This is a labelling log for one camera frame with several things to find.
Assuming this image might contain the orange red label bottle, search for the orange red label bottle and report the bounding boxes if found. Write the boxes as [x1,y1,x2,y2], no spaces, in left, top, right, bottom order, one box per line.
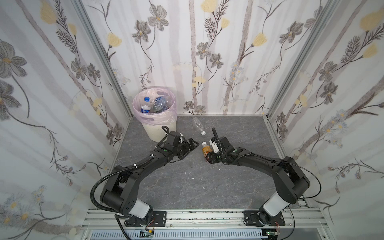
[202,142,213,158]

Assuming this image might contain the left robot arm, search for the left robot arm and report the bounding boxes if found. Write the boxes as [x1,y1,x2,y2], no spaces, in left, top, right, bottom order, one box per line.
[90,131,199,226]

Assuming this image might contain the left aluminium corner post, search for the left aluminium corner post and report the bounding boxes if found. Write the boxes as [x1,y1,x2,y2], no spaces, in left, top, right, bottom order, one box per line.
[71,0,133,119]

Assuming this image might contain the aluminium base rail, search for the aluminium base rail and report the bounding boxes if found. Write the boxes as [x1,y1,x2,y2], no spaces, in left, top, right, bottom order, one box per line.
[81,208,329,230]

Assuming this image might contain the Pepsi blue label bottle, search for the Pepsi blue label bottle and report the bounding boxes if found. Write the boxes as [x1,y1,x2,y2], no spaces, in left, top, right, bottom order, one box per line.
[141,97,151,114]

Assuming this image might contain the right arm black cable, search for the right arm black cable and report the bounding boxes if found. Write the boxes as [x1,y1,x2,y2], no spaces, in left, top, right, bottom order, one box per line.
[293,163,322,199]

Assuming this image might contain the white slotted cable duct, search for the white slotted cable duct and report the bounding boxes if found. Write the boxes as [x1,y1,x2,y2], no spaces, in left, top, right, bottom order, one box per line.
[88,229,269,240]

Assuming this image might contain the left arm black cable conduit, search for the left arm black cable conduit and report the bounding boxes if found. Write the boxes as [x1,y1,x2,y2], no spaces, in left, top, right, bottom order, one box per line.
[89,166,142,214]

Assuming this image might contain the Pocari Sweat bottle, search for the Pocari Sweat bottle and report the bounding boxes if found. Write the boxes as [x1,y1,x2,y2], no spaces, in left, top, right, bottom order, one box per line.
[153,96,174,112]

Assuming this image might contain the pink bin liner bag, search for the pink bin liner bag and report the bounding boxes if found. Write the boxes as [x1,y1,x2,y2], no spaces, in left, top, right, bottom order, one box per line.
[132,87,177,126]

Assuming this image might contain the cream waste bin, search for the cream waste bin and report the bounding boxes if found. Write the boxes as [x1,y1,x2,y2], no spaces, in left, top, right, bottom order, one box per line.
[142,121,177,142]

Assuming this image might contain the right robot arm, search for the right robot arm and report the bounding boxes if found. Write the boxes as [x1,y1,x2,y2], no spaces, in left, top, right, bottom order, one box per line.
[206,148,311,226]

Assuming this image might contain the clear ribbed bottle white cap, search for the clear ribbed bottle white cap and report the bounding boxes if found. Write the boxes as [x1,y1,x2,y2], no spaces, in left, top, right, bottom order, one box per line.
[193,118,206,136]

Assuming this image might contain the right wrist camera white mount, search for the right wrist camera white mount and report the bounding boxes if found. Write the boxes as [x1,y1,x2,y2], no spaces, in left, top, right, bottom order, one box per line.
[210,140,220,154]

